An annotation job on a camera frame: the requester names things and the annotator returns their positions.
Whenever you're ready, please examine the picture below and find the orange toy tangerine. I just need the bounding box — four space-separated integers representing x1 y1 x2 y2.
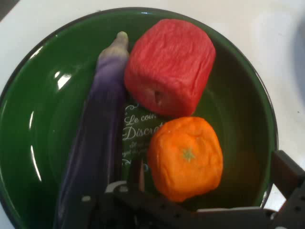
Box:
147 116 224 203

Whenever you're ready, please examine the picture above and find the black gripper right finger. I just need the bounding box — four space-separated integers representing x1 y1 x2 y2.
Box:
271 150 305 229

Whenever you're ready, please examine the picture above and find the purple toy eggplant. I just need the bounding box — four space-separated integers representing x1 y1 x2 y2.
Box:
52 31 131 229

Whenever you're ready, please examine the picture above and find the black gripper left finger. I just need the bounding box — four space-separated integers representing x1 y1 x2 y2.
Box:
81 157 199 229

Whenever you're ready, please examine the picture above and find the red toy apple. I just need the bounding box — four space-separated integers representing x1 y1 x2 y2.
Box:
123 19 217 117

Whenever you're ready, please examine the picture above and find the green enamel bowl with lettering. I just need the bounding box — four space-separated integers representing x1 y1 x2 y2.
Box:
0 7 279 229

